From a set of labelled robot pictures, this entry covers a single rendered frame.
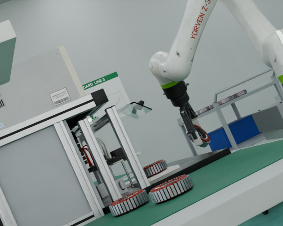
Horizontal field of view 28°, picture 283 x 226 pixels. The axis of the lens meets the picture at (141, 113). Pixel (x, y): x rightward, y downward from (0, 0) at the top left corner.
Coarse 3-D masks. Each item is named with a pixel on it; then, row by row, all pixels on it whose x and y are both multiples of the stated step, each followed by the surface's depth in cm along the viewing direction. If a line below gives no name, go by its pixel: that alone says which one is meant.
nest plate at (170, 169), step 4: (168, 168) 200; (172, 168) 196; (176, 168) 197; (160, 172) 198; (164, 172) 195; (168, 172) 196; (152, 176) 196; (156, 176) 194; (160, 176) 195; (148, 180) 193; (152, 180) 194; (136, 184) 200
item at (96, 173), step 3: (105, 156) 220; (111, 156) 221; (105, 159) 220; (117, 162) 221; (93, 165) 219; (90, 168) 217; (90, 171) 217; (93, 171) 223; (96, 171) 219; (96, 174) 221; (96, 177) 223; (99, 177) 219; (99, 180) 219; (99, 183) 221
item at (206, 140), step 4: (196, 128) 240; (200, 128) 242; (200, 132) 242; (204, 132) 242; (188, 136) 235; (200, 136) 238; (204, 136) 240; (208, 136) 240; (192, 140) 235; (204, 140) 235; (208, 140) 237; (204, 144) 236
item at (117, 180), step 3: (117, 180) 194; (120, 180) 195; (123, 180) 195; (117, 183) 194; (123, 183) 195; (117, 186) 194; (120, 189) 194; (126, 189) 195; (120, 192) 194; (123, 192) 194
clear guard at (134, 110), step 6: (132, 102) 223; (120, 108) 222; (126, 108) 235; (132, 108) 232; (138, 108) 229; (144, 108) 226; (126, 114) 246; (132, 114) 242; (138, 114) 239; (144, 114) 235; (96, 120) 226; (78, 126) 216
